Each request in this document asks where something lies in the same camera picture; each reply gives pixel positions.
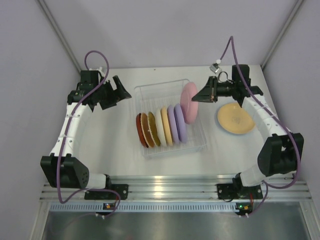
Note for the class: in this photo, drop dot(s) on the orange brown plate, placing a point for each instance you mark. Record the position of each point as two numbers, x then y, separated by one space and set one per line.
146 131

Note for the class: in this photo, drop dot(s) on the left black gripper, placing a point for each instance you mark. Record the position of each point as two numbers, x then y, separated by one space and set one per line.
110 91

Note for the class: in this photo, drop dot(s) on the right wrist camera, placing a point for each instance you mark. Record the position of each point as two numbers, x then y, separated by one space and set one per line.
216 67

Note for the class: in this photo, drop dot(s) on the clear wire dish rack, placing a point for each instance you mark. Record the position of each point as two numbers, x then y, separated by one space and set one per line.
152 97

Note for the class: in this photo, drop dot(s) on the pink plate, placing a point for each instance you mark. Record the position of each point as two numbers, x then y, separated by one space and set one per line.
189 107

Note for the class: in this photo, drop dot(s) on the perforated metal cable tray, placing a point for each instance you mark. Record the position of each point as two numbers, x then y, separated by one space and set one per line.
150 207

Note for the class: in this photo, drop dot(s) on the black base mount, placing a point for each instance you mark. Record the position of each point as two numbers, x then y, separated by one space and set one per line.
229 192
121 189

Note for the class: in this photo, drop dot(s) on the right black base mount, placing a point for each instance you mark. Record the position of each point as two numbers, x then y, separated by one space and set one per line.
229 192

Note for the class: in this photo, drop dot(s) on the olive gold plate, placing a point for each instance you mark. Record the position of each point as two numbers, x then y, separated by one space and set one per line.
153 128

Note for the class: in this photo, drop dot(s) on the light orange plate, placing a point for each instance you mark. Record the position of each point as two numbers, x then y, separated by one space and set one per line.
166 126

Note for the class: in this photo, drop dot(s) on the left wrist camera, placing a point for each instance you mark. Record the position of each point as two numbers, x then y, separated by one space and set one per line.
100 70

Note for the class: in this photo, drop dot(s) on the aluminium mounting rail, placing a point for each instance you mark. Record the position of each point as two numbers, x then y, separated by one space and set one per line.
197 188

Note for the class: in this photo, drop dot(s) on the tan yellow plate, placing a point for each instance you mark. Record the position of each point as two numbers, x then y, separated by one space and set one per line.
235 119

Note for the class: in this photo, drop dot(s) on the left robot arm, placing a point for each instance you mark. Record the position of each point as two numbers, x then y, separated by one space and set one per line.
62 167

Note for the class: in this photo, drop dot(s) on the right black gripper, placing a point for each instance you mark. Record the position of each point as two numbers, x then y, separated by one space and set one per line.
209 93

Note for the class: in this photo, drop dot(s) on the white plate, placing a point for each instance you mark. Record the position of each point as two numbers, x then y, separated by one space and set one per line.
160 128

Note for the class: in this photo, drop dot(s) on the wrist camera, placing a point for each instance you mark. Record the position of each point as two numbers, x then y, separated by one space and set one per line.
100 70
216 67

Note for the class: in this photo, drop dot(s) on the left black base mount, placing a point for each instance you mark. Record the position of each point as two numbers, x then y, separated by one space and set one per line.
121 189

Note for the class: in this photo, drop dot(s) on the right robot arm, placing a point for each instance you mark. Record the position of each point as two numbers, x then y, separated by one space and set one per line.
282 149

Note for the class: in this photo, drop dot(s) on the dark red plate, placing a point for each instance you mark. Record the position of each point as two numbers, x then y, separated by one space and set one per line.
140 131

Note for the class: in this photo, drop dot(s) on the purple plate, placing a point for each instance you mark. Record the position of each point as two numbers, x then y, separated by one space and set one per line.
181 125

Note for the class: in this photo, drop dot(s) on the lavender plate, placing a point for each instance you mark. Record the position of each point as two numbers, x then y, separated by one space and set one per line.
173 124

